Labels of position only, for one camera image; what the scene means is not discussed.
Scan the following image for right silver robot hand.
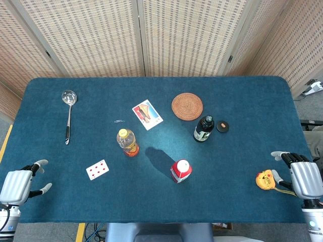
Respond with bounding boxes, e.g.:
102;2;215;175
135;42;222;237
271;151;323;201

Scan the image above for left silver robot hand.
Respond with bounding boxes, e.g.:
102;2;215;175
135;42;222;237
0;159;53;206

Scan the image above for red white milk carton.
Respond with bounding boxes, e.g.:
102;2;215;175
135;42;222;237
170;159;193;184

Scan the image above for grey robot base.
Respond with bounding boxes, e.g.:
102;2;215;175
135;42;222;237
104;222;215;242

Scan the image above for yellow tape measure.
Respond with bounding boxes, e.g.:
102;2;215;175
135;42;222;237
255;169;297;197

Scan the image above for diamonds playing card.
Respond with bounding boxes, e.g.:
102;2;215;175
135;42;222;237
85;159;110;181

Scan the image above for white power strip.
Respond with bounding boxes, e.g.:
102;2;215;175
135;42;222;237
302;79;323;96

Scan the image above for small black round lid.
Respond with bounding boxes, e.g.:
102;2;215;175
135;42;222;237
216;120;230;133

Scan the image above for dark green glass bottle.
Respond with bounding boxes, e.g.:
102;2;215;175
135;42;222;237
193;115;215;143

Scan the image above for yellow-capped orange drink bottle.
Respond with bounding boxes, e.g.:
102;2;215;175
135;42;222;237
116;128;140;158

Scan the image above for round woven rattan coaster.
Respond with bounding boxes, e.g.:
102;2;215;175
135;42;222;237
171;92;204;122

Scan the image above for blue felt table cover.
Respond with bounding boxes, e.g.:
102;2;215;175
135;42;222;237
0;76;316;224

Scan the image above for picture postcard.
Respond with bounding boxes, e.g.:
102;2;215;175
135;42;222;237
131;99;164;131

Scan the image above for woven folding screen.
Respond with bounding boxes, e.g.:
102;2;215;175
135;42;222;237
0;0;323;121

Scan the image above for steel ladle black handle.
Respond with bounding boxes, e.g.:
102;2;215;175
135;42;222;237
61;90;78;146

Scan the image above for blue floor cable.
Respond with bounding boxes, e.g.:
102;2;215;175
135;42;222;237
84;222;106;242

